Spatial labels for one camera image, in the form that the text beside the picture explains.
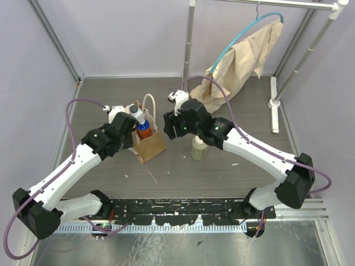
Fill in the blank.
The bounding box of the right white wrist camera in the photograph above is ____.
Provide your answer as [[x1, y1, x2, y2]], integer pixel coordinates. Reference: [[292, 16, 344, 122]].
[[168, 90, 189, 116]]

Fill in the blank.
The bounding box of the olive green lotion bottle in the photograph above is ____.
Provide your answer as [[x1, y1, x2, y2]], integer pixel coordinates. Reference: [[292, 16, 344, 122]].
[[191, 136, 207, 161]]

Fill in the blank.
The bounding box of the white bottle dark cap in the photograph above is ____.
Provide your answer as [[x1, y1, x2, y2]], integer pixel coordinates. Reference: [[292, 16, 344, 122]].
[[129, 104, 145, 124]]

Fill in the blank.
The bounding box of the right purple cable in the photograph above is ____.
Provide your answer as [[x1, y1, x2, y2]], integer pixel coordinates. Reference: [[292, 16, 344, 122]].
[[174, 75, 332, 239]]

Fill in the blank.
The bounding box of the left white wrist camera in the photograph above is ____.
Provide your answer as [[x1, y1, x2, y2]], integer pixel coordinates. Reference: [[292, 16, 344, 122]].
[[103, 105, 125, 124]]

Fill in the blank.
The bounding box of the watermelon print canvas bag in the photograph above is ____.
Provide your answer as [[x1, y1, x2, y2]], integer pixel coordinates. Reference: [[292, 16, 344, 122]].
[[128, 94, 166, 165]]

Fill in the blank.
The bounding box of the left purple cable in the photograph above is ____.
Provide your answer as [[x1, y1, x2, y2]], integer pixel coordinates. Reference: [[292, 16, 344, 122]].
[[5, 98, 131, 260]]

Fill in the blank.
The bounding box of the aluminium frame post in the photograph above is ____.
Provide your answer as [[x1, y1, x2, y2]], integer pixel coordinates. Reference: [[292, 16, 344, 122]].
[[28, 0, 85, 83]]

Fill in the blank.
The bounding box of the teal clothes hanger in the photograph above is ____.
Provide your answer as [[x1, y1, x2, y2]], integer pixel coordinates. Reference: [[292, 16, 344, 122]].
[[209, 12, 284, 74]]

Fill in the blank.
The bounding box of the beige shirt on hanger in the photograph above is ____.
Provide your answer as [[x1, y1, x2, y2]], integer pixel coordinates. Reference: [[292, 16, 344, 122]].
[[190, 20, 283, 113]]

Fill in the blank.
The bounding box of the purple cable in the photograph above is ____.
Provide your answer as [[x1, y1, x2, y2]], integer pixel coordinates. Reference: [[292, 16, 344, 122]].
[[5, 98, 131, 260], [174, 75, 332, 239]]

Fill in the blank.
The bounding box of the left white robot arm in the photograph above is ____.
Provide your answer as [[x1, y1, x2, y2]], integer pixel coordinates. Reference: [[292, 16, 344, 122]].
[[12, 112, 138, 240]]

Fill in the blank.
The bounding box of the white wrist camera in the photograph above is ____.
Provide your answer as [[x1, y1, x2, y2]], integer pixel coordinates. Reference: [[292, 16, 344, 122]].
[[103, 105, 125, 124], [168, 90, 189, 116]]

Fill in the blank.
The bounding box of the metal clothes rack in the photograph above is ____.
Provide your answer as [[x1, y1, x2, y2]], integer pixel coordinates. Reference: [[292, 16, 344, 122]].
[[182, 1, 349, 134]]

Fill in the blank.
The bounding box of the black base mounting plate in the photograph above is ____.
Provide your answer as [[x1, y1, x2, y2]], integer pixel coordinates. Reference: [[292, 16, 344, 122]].
[[89, 198, 261, 226]]

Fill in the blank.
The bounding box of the orange bottle blue pump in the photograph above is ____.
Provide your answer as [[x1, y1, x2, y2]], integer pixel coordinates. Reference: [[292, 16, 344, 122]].
[[137, 119, 153, 140]]

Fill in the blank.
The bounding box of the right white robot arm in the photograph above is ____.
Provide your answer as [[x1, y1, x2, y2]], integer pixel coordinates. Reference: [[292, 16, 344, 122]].
[[163, 99, 315, 218]]

